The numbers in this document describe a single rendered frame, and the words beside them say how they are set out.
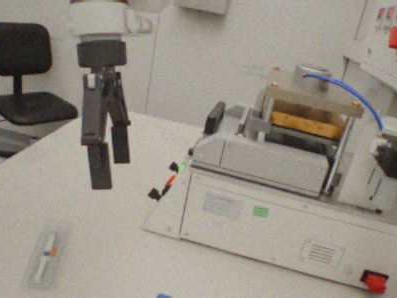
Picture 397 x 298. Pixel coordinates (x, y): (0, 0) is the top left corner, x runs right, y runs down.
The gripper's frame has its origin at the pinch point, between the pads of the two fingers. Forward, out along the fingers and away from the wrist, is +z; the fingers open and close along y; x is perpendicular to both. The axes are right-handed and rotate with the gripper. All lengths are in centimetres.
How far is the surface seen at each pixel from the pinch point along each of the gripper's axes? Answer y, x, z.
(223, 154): -9.3, 18.8, 0.8
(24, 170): -30.1, -32.0, 8.6
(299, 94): -7.9, 32.7, -10.2
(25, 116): -136, -85, 8
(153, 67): -178, -16, -16
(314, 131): -11.1, 36.7, -2.6
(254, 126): -10.1, 24.8, -4.2
